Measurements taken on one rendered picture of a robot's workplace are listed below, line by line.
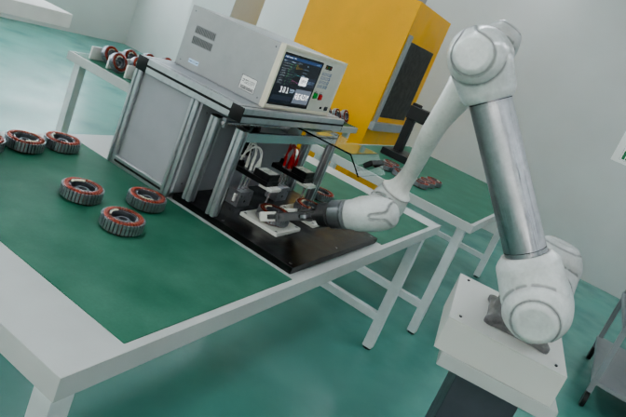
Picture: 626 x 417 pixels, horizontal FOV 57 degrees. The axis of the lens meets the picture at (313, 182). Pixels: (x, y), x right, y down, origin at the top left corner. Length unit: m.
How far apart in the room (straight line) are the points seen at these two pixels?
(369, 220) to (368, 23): 4.06
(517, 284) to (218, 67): 1.11
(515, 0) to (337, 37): 2.36
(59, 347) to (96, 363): 0.07
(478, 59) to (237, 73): 0.82
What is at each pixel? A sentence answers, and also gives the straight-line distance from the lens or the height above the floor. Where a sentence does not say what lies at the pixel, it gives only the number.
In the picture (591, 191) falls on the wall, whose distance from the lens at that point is 6.92.
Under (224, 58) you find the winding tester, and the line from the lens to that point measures 1.90.
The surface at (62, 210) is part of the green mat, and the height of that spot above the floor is 0.75.
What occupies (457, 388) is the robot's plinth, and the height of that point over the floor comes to 0.64.
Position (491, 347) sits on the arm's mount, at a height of 0.82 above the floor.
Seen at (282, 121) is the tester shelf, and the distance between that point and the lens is 1.86.
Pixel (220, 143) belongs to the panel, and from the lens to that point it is 1.92.
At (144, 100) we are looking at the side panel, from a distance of 1.93.
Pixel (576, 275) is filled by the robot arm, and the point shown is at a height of 1.07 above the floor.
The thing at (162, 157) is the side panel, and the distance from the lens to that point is 1.87.
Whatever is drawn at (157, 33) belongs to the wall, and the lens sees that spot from 9.61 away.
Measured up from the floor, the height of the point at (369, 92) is 1.03.
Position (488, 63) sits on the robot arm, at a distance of 1.33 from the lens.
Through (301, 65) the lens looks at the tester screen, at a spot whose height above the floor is 1.27.
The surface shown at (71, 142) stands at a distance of 1.97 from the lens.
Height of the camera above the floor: 1.40
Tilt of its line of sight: 14 degrees down
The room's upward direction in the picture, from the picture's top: 23 degrees clockwise
